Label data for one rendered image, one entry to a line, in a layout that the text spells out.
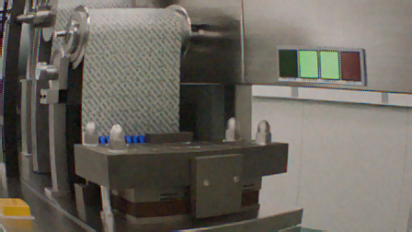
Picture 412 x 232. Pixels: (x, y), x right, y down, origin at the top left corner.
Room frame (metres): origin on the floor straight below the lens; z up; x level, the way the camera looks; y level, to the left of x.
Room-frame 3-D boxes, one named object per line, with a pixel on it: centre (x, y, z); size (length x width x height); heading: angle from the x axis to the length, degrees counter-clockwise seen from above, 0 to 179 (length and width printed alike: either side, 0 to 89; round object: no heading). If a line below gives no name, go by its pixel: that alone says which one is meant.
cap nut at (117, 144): (1.00, 0.15, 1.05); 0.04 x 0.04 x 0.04
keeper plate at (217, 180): (1.07, -0.02, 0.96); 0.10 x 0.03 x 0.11; 126
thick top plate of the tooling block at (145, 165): (1.13, 0.05, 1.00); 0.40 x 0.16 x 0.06; 126
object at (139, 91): (1.21, 0.15, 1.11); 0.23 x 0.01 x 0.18; 126
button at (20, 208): (0.92, 0.38, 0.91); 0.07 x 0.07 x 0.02; 36
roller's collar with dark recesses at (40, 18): (1.37, 0.45, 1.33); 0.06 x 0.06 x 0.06; 36
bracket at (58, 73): (1.19, 0.34, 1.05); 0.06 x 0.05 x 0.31; 126
